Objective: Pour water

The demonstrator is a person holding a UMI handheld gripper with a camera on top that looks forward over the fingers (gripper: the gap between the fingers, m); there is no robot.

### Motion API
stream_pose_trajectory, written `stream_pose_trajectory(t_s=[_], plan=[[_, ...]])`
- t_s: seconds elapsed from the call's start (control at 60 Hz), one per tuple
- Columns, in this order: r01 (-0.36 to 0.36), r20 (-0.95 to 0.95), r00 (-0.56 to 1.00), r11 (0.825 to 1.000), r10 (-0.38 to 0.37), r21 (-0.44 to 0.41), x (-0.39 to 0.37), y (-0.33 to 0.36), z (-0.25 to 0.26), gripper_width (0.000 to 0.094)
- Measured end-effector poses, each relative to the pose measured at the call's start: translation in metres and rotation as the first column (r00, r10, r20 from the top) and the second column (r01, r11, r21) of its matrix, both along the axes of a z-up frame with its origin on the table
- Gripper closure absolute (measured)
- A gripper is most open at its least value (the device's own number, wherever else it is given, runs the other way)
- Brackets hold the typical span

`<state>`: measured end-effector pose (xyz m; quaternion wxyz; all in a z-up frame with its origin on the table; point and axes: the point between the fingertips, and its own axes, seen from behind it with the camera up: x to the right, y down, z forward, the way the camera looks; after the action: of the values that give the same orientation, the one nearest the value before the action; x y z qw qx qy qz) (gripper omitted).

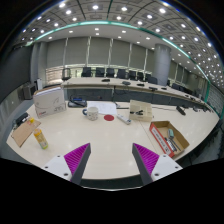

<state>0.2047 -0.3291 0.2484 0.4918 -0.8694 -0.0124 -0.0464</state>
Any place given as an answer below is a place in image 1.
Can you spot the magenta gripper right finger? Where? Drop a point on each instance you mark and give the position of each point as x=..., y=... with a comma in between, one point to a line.
x=152, y=166

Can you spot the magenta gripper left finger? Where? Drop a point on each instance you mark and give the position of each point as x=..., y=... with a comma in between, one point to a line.
x=70, y=166

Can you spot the open red cardboard box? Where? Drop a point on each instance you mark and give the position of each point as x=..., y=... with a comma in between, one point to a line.
x=170, y=140

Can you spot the yellow plastic bottle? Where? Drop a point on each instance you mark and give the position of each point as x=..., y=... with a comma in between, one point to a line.
x=40, y=138

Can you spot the white power strip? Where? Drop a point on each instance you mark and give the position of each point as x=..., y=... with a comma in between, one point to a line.
x=124, y=119

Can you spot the small beige open box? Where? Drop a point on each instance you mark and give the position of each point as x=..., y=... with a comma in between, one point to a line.
x=141, y=111

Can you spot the white patterned mug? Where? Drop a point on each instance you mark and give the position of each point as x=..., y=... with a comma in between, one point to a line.
x=91, y=113

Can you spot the brown cardboard sheet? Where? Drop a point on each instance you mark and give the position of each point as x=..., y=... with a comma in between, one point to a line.
x=21, y=134

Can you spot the red round coaster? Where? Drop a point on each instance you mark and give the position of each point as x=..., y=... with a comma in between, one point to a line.
x=109, y=117

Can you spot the white paper sheet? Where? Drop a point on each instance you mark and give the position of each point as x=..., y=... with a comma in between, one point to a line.
x=106, y=108

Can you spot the white cardboard box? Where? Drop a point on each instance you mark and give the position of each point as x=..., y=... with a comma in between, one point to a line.
x=49, y=101

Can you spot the long conference desk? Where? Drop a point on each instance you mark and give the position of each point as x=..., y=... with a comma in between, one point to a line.
x=119, y=90

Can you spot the black office chair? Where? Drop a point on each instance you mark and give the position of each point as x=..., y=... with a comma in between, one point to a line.
x=121, y=73
x=110, y=72
x=86, y=72
x=99, y=72

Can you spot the grey round pillar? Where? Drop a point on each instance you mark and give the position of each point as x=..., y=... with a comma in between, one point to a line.
x=162, y=60

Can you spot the black device with cables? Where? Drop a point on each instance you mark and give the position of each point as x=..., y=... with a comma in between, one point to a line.
x=77, y=102

